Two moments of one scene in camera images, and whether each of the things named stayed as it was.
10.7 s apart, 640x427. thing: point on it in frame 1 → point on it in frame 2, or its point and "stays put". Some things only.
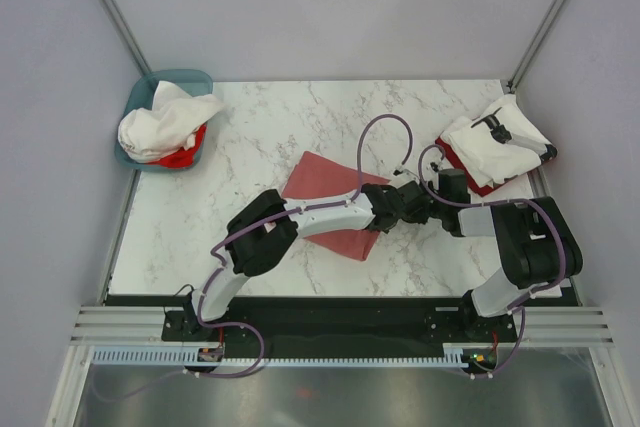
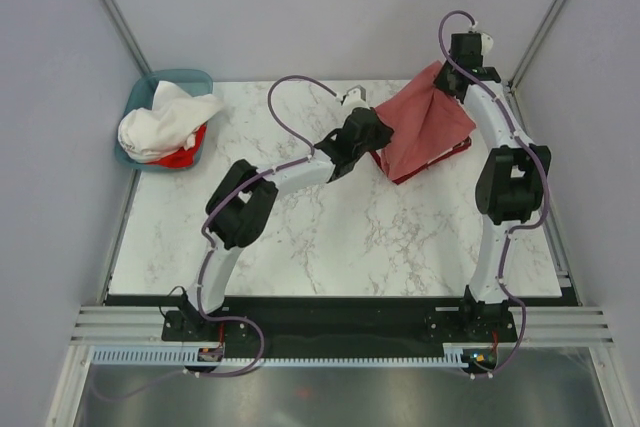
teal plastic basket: (192, 81) stays put
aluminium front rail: (548, 326) stays put
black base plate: (333, 326) stays put
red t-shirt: (480, 190) → (462, 145)
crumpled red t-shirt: (182, 158) stays put
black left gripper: (385, 190) → (384, 135)
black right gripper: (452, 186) → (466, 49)
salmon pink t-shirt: (319, 178) → (424, 121)
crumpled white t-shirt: (148, 135) stays put
